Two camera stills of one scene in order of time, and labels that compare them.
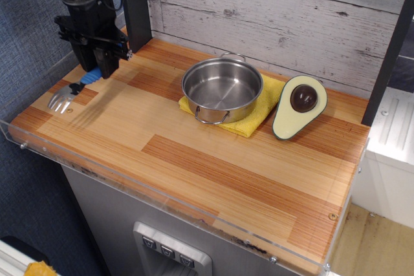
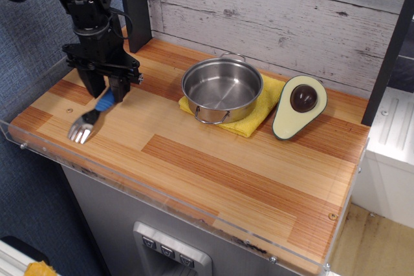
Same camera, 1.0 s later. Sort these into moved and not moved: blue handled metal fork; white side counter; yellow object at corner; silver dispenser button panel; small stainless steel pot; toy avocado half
Moved: blue handled metal fork
Not moved: silver dispenser button panel; toy avocado half; yellow object at corner; small stainless steel pot; white side counter
